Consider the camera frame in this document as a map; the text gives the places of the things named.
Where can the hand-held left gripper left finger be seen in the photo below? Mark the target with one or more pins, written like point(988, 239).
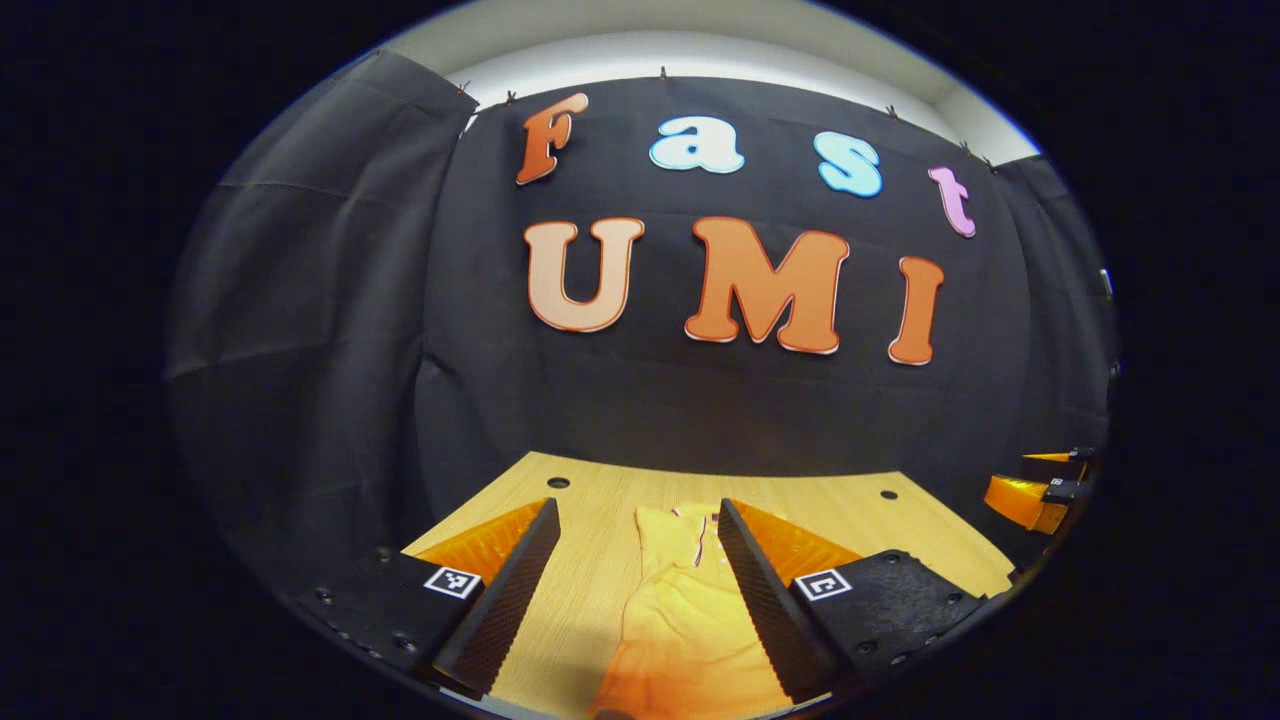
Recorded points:
point(505, 610)

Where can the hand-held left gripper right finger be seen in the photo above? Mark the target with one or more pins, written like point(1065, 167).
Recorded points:
point(765, 600)

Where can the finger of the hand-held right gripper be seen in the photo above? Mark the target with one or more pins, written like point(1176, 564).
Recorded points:
point(1080, 457)
point(1060, 491)

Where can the black backdrop cloth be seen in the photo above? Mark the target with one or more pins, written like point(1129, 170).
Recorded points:
point(650, 410)

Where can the orange T-shirt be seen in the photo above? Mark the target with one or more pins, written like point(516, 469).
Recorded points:
point(680, 610)

